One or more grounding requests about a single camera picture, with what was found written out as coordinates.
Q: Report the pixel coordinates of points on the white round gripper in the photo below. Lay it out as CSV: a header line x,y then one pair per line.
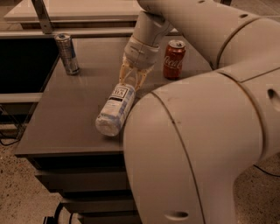
x,y
139,57

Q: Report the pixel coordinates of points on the clear blue-labelled plastic bottle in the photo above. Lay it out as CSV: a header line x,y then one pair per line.
x,y
115,111

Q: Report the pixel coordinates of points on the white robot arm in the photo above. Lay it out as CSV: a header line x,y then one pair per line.
x,y
185,143

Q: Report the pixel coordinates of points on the red Coca-Cola can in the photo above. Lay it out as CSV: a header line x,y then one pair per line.
x,y
173,59

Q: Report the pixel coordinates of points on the silver blue energy drink can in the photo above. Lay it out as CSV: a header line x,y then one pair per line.
x,y
67,53

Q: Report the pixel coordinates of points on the white counter behind glass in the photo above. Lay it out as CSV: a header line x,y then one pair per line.
x,y
75,10

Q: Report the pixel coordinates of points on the metal railing frame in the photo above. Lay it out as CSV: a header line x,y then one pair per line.
x,y
46,29

